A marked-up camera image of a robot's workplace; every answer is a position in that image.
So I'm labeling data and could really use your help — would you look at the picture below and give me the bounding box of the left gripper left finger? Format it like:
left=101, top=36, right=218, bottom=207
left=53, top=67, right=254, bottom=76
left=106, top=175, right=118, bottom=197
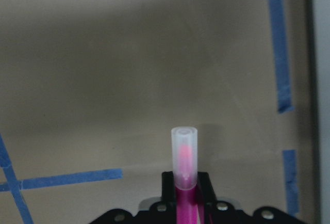
left=161, top=171, right=176, bottom=210

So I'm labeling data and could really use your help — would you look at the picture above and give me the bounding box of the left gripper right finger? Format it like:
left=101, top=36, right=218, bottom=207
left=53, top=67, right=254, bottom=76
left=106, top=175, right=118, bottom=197
left=197, top=172, right=216, bottom=209

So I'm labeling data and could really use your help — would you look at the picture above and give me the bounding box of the pink marker pen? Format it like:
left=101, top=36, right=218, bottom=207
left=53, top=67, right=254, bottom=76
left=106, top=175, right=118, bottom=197
left=171, top=126, right=198, bottom=223

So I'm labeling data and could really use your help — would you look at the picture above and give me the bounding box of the silver grey laptop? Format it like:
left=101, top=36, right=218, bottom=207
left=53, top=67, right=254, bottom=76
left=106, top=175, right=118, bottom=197
left=306, top=0, right=329, bottom=223

